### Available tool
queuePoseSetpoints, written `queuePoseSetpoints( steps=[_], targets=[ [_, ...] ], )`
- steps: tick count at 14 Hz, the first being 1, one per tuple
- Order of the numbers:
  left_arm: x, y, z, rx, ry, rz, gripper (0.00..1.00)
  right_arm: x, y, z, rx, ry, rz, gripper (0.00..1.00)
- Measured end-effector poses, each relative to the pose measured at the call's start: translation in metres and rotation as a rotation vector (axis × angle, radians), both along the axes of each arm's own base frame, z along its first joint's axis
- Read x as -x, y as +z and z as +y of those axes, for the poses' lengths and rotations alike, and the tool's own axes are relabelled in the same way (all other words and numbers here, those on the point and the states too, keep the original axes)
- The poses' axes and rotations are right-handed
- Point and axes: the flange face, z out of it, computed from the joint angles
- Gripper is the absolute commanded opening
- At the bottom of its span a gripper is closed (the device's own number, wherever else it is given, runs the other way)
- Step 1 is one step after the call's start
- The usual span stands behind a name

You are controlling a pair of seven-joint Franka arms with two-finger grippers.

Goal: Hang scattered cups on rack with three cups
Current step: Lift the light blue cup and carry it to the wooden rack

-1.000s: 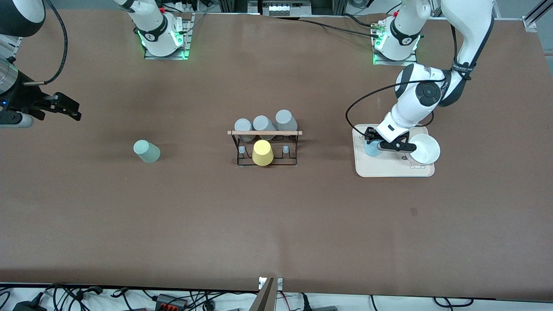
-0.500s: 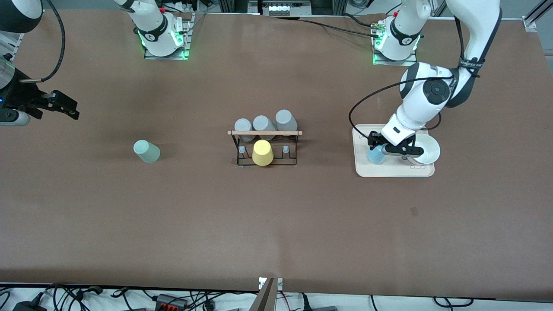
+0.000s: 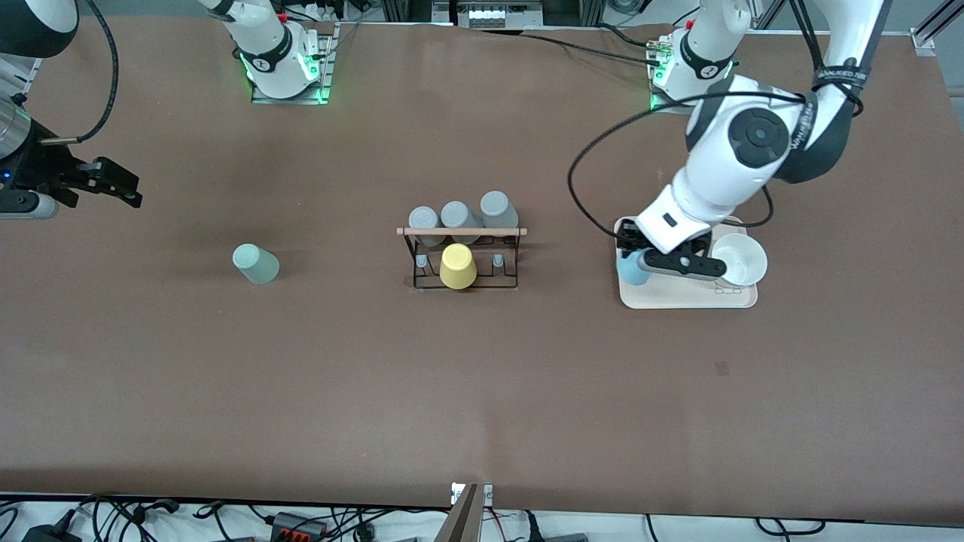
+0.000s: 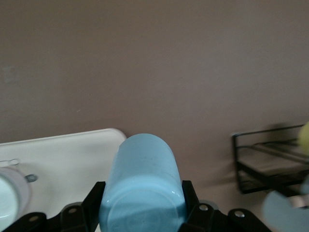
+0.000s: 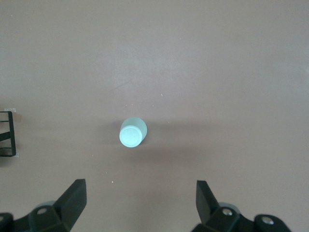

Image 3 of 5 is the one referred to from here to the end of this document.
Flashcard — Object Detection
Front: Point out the mint green cup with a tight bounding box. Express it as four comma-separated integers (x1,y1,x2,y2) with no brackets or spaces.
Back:
232,243,280,285

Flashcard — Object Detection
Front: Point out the grey cup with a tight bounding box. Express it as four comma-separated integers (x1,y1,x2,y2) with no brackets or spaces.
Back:
480,190,520,230
408,206,445,248
440,201,484,245

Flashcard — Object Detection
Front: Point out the black cable on table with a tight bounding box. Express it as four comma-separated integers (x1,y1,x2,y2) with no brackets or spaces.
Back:
474,27,667,67

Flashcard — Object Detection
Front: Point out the white device with slots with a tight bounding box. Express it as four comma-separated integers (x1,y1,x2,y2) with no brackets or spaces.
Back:
456,0,545,29

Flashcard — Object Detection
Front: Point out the light blue cup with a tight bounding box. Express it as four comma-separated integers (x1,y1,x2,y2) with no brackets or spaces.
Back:
616,251,653,288

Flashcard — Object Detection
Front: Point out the black power adapter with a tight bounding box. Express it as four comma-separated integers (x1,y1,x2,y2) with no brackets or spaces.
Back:
21,522,84,542

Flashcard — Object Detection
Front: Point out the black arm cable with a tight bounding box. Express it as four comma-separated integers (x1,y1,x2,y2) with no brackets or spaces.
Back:
38,0,121,145
567,0,867,242

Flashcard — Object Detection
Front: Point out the black wire cup rack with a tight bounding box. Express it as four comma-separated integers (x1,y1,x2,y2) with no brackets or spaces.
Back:
397,226,528,293

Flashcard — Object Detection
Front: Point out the yellow cup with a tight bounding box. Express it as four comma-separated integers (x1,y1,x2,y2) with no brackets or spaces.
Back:
440,243,478,291

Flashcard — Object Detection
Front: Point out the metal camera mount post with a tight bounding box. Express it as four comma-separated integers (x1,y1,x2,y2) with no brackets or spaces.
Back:
435,483,494,542

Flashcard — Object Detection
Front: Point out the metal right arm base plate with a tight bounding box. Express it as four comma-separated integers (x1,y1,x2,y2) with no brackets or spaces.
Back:
251,23,334,105

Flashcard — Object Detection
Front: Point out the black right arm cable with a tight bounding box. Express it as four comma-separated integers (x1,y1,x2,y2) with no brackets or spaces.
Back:
38,0,121,145

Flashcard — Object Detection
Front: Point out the aluminium corner bracket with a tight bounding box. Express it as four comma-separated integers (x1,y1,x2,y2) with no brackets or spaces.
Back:
910,0,964,55

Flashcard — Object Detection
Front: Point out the cream plastic tray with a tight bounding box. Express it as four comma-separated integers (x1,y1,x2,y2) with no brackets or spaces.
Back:
614,216,759,310

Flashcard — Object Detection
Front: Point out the black looped floor cable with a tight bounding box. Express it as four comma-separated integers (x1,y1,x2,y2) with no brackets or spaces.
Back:
755,516,827,537

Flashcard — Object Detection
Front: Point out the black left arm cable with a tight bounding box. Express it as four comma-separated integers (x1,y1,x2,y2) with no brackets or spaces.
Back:
567,0,867,242

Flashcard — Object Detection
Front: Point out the black orange terminal block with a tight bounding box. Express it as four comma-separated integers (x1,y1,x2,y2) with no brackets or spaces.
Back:
271,512,330,541

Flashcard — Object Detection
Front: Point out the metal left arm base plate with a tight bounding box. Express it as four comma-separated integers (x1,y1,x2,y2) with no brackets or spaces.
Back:
649,38,730,117

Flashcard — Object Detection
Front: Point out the white bowl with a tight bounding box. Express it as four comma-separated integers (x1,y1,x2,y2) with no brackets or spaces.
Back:
708,233,769,291

